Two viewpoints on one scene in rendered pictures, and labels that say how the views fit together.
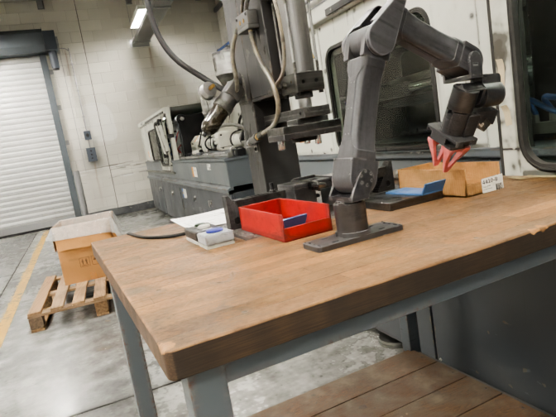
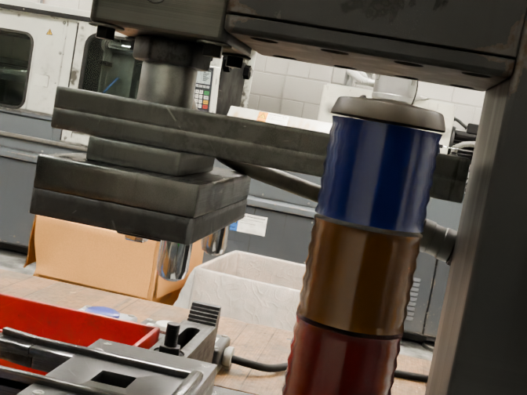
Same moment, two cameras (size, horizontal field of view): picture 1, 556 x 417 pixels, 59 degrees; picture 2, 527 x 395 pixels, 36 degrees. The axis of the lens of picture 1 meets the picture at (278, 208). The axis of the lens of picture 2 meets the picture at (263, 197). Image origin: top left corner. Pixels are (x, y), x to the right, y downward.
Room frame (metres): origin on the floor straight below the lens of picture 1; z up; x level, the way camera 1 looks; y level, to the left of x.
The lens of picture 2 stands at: (1.75, -0.54, 1.18)
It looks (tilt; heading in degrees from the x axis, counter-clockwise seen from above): 5 degrees down; 122
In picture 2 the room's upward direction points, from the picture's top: 10 degrees clockwise
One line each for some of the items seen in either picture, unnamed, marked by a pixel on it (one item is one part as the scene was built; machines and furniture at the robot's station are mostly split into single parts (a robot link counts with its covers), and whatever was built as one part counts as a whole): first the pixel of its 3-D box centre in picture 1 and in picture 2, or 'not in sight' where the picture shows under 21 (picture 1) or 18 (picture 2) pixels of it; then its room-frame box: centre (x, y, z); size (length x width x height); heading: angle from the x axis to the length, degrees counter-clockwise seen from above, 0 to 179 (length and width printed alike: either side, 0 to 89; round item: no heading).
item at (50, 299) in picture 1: (102, 286); not in sight; (4.14, 1.60, 0.07); 1.20 x 1.00 x 0.14; 18
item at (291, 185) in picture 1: (316, 179); (116, 394); (1.39, -0.12, 0.98); 0.20 x 0.10 x 0.01; 114
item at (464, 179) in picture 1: (447, 179); not in sight; (1.33, -0.47, 0.93); 0.25 x 0.13 x 0.08; 24
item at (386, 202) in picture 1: (396, 198); not in sight; (1.28, -0.31, 0.91); 0.17 x 0.16 x 0.02; 114
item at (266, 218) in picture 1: (281, 218); (15, 344); (1.16, -0.01, 0.93); 0.25 x 0.12 x 0.06; 24
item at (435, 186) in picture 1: (414, 186); not in sight; (1.28, -0.36, 0.93); 0.15 x 0.07 x 0.03; 27
